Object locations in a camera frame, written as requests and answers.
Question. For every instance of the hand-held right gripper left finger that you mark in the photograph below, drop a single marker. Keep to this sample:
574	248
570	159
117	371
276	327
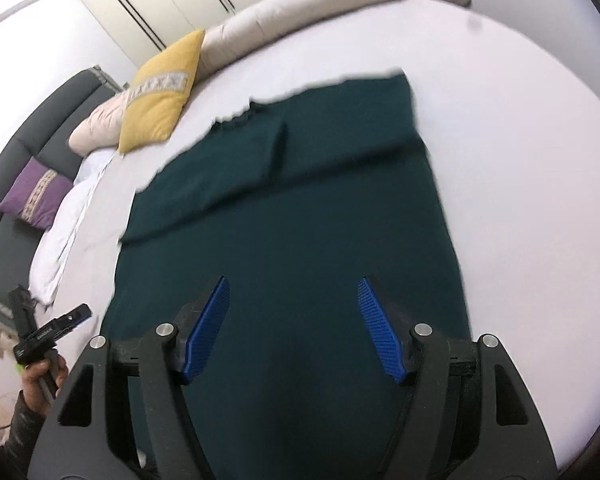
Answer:
207	330

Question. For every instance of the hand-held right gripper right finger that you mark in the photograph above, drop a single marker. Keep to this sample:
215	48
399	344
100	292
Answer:
380	330

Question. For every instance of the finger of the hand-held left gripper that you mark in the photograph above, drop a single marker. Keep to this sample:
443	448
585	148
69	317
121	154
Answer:
72	319
21	307

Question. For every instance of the dark green towel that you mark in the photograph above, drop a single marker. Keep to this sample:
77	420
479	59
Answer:
290	220

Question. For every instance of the person's left forearm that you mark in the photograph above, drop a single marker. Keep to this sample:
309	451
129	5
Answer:
22	435

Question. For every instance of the person's left hand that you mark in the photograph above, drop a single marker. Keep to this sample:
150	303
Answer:
36	385

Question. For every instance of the white bed pillow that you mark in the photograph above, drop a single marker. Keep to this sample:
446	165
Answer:
65	230

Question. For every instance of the purple throw pillow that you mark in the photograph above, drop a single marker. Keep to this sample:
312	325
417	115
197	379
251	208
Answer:
32	195

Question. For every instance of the grey padded headboard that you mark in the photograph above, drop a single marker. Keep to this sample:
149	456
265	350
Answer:
40	125

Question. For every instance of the yellow throw pillow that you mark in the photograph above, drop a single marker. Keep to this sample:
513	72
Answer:
160	95

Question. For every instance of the beige rolled duvet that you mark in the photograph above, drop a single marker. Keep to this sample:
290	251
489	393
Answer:
290	15

